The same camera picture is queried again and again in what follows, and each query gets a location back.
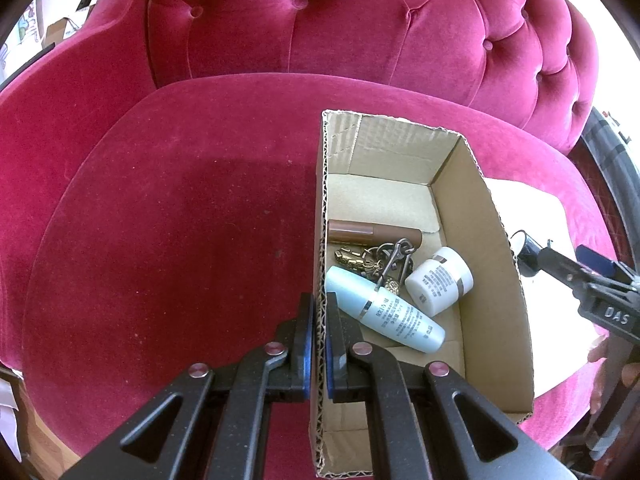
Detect pink velvet tufted armchair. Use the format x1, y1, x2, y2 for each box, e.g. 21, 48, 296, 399
0, 0, 618, 480

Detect brown cosmetic tube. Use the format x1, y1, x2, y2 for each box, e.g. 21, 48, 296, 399
328, 219, 423, 250

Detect cardboard box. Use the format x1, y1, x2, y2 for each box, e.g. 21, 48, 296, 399
309, 109, 536, 478

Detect small dark blue bottle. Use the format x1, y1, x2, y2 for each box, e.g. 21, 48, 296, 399
512, 230, 549, 277

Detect person's right hand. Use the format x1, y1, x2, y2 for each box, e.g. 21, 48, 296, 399
586, 335, 640, 416

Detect white paper sheet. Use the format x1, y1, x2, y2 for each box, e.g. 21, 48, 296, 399
482, 177, 615, 398

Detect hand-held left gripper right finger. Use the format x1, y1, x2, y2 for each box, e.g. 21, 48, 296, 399
324, 292, 576, 480

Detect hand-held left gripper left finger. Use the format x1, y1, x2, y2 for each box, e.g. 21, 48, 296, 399
60, 292, 317, 480

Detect white papers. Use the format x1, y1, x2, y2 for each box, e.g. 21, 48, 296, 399
0, 375, 23, 462

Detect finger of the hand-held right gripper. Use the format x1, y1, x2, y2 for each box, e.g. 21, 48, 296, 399
575, 244, 640, 288
542, 240, 598, 288

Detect light blue cosmetic bottle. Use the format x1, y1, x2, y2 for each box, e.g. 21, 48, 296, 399
325, 266, 446, 354

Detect metal keychain bundle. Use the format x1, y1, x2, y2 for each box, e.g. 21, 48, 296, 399
334, 240, 416, 297

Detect black rubber tire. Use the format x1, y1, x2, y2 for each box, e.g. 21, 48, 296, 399
580, 107, 640, 271

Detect white cream jar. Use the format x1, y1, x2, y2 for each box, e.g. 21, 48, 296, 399
405, 246, 475, 317

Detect small brown cardboard carton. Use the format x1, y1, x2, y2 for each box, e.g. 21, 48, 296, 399
42, 17, 76, 47

